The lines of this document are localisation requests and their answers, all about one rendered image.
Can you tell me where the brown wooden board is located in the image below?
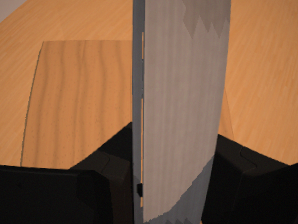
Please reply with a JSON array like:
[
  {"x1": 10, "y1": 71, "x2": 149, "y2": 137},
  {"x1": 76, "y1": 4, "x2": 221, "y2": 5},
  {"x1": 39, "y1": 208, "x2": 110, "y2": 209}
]
[{"x1": 20, "y1": 40, "x2": 133, "y2": 169}]

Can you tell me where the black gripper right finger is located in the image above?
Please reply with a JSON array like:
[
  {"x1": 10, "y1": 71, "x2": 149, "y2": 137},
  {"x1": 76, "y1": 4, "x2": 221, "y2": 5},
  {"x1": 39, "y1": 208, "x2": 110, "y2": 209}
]
[{"x1": 201, "y1": 133, "x2": 298, "y2": 224}]

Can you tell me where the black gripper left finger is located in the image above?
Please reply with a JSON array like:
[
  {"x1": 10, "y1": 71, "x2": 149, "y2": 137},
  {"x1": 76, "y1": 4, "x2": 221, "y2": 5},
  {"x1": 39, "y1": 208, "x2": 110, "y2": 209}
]
[{"x1": 0, "y1": 121, "x2": 134, "y2": 224}]

